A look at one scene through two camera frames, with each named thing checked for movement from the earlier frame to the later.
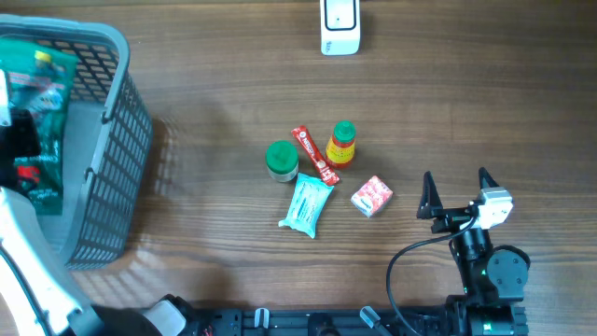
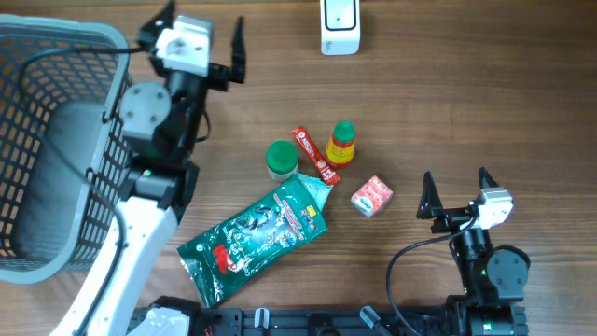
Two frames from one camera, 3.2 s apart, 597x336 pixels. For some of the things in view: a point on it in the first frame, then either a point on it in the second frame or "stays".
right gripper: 431,207 stays
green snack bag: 41,81 to 230,253
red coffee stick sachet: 326,172 stays
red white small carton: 375,195 stays
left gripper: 26,126 to 222,75
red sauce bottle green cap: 340,148 stays
